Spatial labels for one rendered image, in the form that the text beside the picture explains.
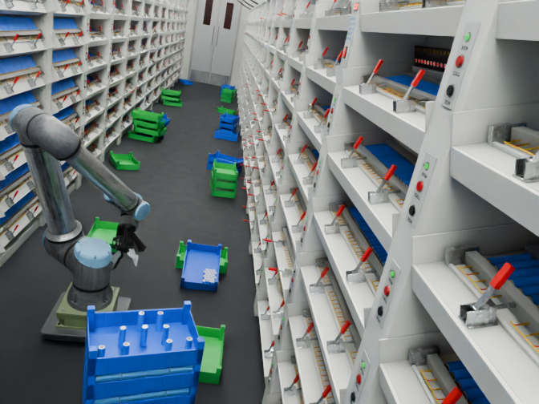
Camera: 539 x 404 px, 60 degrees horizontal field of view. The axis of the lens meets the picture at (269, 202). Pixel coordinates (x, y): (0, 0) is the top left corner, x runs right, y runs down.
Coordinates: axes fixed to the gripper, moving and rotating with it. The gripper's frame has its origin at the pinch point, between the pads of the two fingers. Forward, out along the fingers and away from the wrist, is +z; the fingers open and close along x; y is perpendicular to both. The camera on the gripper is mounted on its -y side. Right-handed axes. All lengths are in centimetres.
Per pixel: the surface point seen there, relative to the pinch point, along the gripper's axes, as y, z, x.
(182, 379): 41, 50, 74
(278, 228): -34, -22, 63
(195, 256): -56, -23, -5
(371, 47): 49, -37, 137
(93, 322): 57, 36, 53
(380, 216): 65, 21, 140
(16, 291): 17, 10, -52
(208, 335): -31, 27, 28
